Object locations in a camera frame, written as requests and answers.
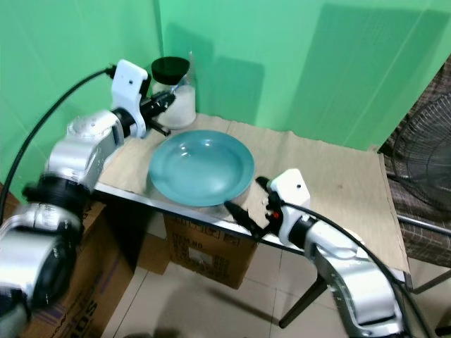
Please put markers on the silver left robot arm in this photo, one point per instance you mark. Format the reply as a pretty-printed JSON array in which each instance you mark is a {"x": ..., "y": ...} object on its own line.
[{"x": 86, "y": 151}]

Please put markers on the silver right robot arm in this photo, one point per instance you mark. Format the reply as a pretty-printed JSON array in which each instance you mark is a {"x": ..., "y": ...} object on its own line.
[{"x": 352, "y": 267}]

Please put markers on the white jar with black lid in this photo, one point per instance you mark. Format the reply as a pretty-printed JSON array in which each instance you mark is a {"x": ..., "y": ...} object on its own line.
[{"x": 173, "y": 70}]

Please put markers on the large brown cardboard box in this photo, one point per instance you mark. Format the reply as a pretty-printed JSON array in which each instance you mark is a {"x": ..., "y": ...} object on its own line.
[{"x": 211, "y": 257}]

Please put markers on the teal deep plate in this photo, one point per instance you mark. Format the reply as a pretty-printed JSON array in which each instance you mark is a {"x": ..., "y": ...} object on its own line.
[{"x": 201, "y": 167}]

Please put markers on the beige cardboard table mat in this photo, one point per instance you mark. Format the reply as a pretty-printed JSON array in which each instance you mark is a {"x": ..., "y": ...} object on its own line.
[{"x": 324, "y": 158}]

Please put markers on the small brown cardboard box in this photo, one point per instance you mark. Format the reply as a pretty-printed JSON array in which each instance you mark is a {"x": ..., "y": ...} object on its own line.
[{"x": 152, "y": 255}]

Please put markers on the green backdrop cloth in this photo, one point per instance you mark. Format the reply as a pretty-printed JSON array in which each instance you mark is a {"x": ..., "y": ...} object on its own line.
[{"x": 289, "y": 56}]

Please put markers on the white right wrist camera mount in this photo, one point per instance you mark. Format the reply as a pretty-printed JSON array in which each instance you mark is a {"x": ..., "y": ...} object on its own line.
[{"x": 289, "y": 186}]

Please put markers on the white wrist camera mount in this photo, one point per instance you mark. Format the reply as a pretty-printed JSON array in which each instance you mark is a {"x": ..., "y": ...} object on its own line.
[
  {"x": 289, "y": 186},
  {"x": 130, "y": 84}
]

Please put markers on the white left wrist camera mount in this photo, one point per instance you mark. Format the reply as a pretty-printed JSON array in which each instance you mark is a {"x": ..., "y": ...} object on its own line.
[{"x": 130, "y": 84}]

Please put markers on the black metal frame table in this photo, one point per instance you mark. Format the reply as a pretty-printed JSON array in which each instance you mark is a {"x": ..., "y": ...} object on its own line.
[{"x": 303, "y": 303}]

